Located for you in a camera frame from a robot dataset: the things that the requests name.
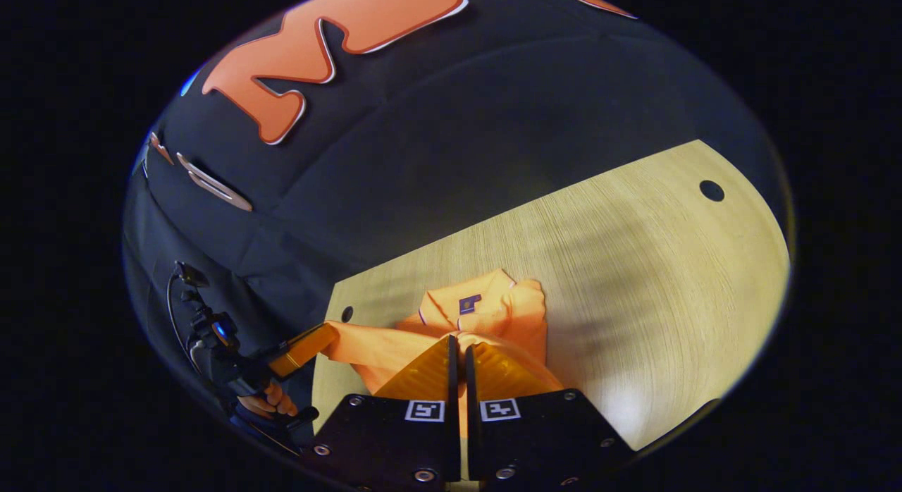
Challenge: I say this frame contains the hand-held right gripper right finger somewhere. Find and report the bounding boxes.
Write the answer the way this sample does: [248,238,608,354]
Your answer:
[464,342,636,486]

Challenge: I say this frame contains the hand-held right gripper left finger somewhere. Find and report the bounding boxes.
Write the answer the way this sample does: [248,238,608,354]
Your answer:
[299,334,462,490]

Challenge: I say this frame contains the orange polo T-shirt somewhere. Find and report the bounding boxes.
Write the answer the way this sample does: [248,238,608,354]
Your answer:
[321,268,565,479]

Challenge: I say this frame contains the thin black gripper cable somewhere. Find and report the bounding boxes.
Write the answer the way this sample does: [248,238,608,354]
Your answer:
[165,271,202,370]

